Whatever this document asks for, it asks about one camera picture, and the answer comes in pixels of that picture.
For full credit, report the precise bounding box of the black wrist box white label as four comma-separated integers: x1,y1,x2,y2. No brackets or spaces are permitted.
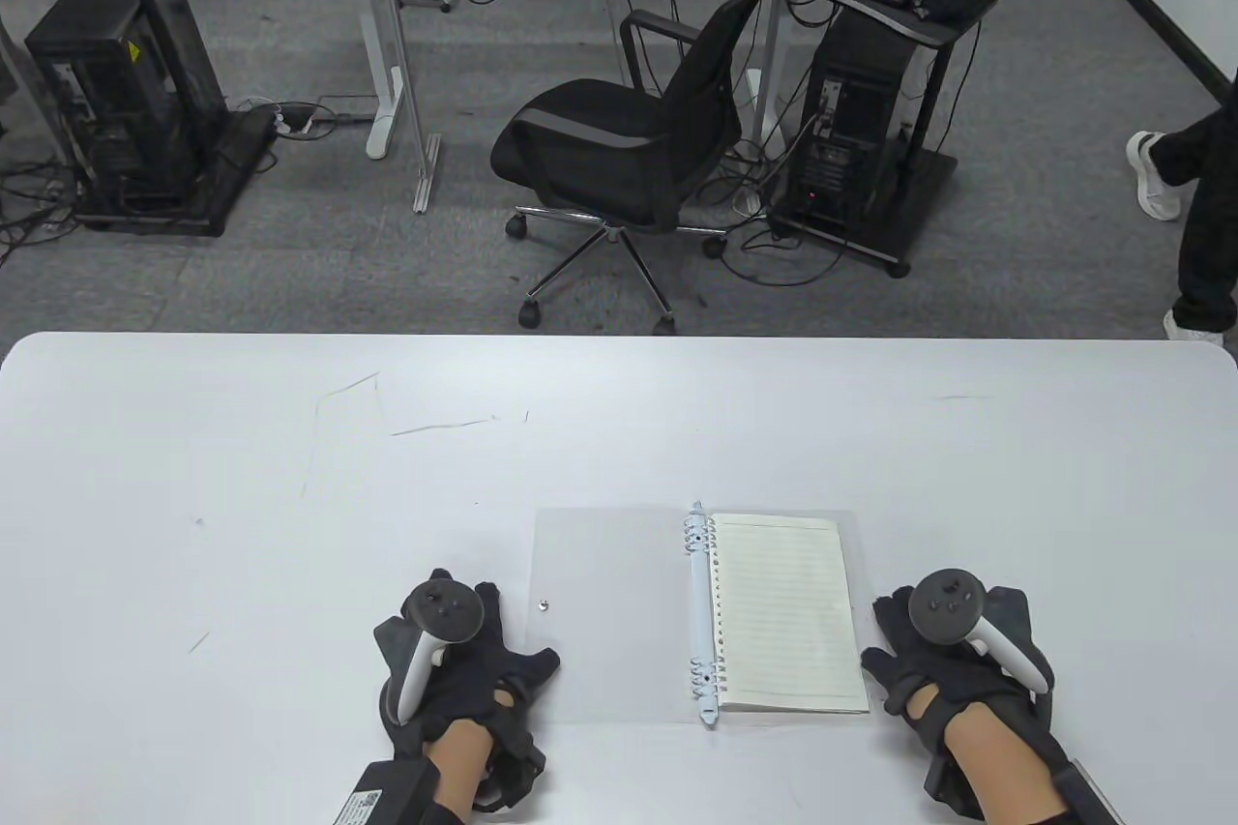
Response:
334,757,441,825

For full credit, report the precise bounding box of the clear ring binder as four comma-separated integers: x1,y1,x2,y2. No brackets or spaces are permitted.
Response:
530,501,871,727

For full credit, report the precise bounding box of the person's left forearm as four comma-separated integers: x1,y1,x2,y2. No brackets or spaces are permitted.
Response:
423,719,499,825

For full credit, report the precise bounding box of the lined loose-leaf paper stack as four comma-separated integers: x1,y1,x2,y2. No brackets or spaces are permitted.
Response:
709,514,871,717

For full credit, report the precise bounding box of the grey and white controller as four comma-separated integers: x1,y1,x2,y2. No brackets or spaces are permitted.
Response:
909,571,1050,695
397,580,485,724

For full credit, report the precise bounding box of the black computer tower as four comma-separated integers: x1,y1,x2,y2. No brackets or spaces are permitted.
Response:
24,0,228,217
785,13,915,231

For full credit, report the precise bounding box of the black office chair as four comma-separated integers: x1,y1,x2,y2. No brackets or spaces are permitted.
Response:
490,0,775,336

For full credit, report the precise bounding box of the tangle of floor cables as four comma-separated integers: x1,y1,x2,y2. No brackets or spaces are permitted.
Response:
0,153,83,270
711,114,842,289

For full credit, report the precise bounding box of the person's right hand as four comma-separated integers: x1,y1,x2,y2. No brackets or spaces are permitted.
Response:
861,585,1055,802

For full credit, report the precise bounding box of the aluminium frame post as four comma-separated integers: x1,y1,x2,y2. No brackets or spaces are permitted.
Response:
368,0,443,215

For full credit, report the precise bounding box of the black cart with keyboard tray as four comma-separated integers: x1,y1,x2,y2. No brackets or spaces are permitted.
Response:
714,0,1002,278

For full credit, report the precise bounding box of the person's right forearm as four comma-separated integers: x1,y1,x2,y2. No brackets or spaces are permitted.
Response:
943,709,1070,825

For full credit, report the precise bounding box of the person's left hand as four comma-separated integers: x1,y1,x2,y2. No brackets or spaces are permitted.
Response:
374,569,562,811

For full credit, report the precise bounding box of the black cart with pole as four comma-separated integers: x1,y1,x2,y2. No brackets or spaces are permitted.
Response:
73,0,281,238

